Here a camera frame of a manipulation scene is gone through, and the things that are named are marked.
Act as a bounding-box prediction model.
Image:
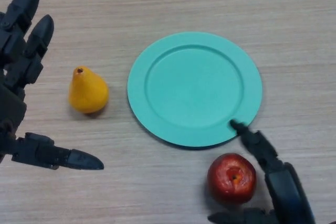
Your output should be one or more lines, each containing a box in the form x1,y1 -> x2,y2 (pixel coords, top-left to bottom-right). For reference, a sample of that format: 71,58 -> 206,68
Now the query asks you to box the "red apple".
207,152 -> 257,205

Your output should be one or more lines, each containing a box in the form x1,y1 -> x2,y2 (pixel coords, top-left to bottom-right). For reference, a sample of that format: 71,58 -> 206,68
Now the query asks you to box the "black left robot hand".
0,0 -> 105,171

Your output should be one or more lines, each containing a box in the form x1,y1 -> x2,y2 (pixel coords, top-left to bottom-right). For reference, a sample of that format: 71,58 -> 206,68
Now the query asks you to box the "yellow pear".
68,66 -> 110,114

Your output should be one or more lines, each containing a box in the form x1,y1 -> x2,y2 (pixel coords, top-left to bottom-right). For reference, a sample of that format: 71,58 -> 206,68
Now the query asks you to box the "green round plate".
127,31 -> 263,149

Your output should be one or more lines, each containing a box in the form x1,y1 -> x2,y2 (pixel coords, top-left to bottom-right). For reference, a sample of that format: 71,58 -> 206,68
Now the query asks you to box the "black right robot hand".
207,119 -> 317,224

